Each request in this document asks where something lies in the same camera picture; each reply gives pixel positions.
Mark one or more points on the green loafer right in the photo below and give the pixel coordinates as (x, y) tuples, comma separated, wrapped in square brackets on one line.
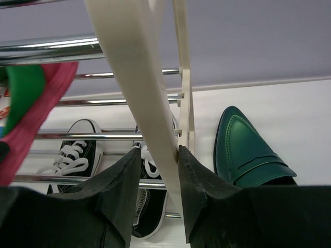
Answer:
[(243, 158)]

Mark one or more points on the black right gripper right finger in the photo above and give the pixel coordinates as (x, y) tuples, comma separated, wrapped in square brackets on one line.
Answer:
[(218, 214)]

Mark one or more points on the cream chrome shoe rack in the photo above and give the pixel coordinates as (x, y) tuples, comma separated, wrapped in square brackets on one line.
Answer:
[(126, 35)]

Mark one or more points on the black canvas sneaker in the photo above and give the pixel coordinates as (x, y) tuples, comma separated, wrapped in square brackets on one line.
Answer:
[(79, 158), (151, 203)]

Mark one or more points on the pink printed sandal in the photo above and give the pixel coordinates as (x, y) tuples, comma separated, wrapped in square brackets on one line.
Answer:
[(35, 90)]

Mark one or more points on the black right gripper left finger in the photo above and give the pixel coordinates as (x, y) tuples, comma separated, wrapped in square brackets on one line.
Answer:
[(96, 213)]

